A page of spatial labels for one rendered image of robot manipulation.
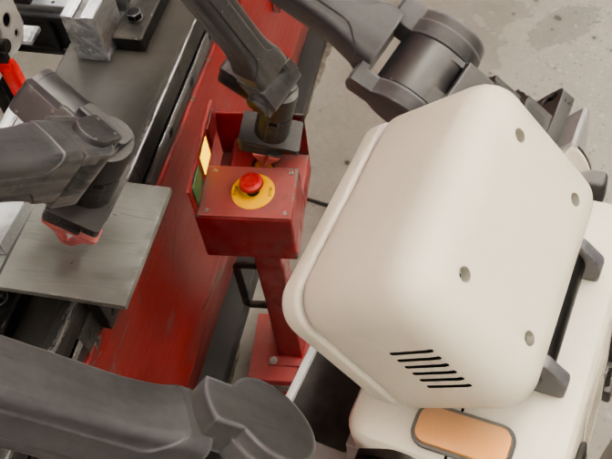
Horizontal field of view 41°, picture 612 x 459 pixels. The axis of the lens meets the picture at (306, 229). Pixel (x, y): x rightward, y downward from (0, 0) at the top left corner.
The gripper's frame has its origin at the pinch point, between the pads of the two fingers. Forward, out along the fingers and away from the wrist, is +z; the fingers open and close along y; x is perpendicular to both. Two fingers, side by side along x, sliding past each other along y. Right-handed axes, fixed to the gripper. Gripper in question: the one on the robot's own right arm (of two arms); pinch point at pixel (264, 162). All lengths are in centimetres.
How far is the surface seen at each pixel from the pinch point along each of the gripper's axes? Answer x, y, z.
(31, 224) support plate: 32.7, 28.4, -21.1
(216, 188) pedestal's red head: 9.6, 7.0, -3.5
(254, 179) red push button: 9.8, 1.2, -8.2
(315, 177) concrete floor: -52, -17, 73
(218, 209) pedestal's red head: 14.0, 6.0, -3.9
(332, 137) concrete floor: -68, -20, 72
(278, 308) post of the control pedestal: 9.3, -9.2, 36.2
